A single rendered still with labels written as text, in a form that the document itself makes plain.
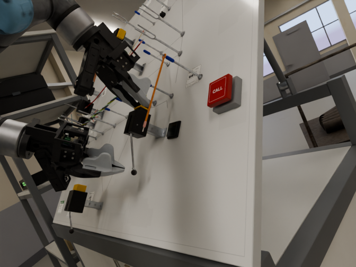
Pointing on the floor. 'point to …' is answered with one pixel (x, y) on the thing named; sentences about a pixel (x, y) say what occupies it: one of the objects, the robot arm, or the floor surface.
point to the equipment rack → (12, 70)
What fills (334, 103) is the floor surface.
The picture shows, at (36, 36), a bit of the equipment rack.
